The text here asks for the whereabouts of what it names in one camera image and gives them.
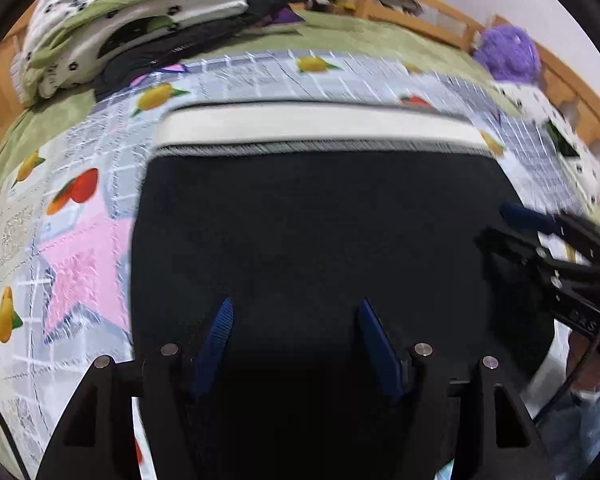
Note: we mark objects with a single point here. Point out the purple plush toy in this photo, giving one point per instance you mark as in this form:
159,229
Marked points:
508,54

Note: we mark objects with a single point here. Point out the person's right hand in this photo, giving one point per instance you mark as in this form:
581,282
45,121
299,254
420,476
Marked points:
586,384

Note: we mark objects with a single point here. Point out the green fleece blanket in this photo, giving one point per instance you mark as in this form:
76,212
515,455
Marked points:
330,30

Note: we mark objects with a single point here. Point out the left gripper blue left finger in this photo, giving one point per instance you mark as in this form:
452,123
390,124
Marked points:
210,352

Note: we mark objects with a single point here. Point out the white dotted pillow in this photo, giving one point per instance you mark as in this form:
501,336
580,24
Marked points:
555,135

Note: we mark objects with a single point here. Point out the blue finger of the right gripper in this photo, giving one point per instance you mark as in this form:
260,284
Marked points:
508,257
522,219

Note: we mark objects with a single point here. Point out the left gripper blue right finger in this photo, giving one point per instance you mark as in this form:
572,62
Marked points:
385,362

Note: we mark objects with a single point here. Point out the black clothes pile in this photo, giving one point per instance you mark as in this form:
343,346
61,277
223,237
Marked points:
185,43

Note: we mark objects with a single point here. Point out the fruit print bed sheet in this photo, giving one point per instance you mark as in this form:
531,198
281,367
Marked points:
525,150

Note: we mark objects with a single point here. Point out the folded white green quilt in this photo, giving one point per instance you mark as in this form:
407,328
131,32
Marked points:
69,42

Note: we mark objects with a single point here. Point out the black pants with white stripe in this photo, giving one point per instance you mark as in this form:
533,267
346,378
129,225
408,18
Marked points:
297,213

